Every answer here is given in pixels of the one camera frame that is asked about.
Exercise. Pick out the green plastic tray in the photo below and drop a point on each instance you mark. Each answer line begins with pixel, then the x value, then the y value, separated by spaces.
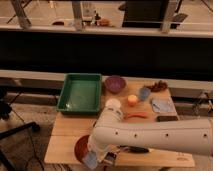
pixel 80 94

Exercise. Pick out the black phone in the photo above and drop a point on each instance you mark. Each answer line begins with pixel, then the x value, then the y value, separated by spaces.
pixel 166 118

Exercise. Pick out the light blue cloth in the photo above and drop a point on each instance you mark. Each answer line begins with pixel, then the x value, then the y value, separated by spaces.
pixel 162 105

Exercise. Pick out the dark red grape bunch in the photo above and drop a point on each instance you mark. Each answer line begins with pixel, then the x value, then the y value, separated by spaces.
pixel 158 86

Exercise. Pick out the small orange ball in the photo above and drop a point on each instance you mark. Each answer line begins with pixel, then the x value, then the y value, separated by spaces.
pixel 132 100

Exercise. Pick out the black handled spatula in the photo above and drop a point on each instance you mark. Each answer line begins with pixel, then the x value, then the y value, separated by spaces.
pixel 134 149

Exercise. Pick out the white plastic cup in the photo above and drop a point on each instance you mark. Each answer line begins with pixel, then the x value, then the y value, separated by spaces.
pixel 113 103

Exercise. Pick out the red bowl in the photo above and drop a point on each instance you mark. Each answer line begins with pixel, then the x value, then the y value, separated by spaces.
pixel 80 149

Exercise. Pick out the red sausage toy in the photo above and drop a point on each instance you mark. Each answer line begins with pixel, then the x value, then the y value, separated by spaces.
pixel 138 115

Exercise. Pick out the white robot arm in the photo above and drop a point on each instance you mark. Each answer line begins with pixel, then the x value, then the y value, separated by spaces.
pixel 187 136

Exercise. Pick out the black chair base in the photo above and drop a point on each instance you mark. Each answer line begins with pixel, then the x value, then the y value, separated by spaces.
pixel 5 110

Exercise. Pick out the purple bowl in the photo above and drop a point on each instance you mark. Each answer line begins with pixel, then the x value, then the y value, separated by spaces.
pixel 115 84

